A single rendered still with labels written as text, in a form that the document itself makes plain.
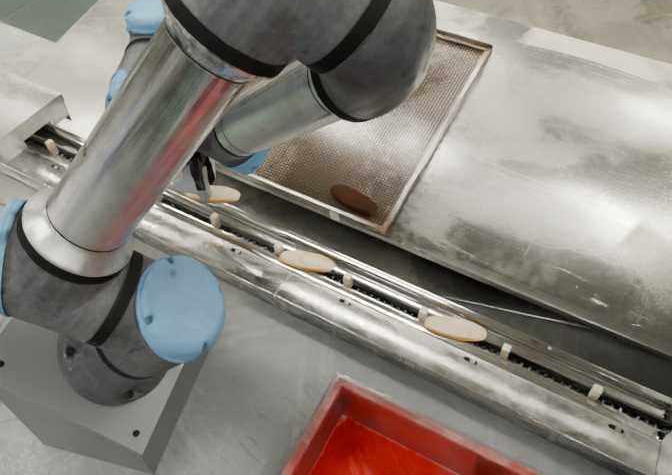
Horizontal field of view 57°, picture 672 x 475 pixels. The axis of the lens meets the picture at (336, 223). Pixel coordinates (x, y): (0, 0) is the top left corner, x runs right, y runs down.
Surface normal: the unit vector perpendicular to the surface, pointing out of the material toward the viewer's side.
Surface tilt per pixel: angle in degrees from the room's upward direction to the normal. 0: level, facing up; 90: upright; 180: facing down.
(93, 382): 72
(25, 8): 0
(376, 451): 0
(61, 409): 40
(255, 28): 85
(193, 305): 48
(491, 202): 10
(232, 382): 0
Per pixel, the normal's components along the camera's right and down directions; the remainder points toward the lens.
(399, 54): 0.47, 0.66
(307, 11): 0.02, 0.71
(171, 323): 0.72, -0.32
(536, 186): -0.10, -0.52
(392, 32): 0.35, 0.44
